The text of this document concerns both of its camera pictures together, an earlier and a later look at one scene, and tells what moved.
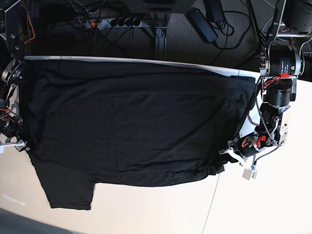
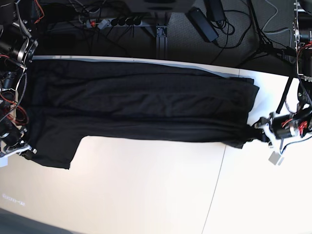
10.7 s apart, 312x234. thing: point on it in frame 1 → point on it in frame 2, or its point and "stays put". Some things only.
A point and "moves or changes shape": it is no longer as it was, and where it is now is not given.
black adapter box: x=214 y=10 stays put
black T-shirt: x=89 y=123 moves or changes shape
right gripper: x=245 y=146 → x=283 y=126
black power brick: x=202 y=25 stays put
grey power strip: x=113 y=23 stays put
